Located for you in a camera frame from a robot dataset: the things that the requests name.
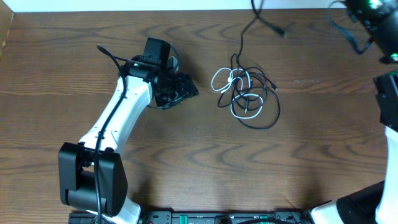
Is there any white cable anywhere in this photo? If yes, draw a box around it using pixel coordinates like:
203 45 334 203
211 67 264 120

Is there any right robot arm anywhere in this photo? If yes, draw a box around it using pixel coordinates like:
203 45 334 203
309 0 397 224

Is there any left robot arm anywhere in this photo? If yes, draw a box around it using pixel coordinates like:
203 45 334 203
58 37 198 223

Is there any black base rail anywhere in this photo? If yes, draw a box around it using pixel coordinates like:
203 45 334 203
68 210 312 224

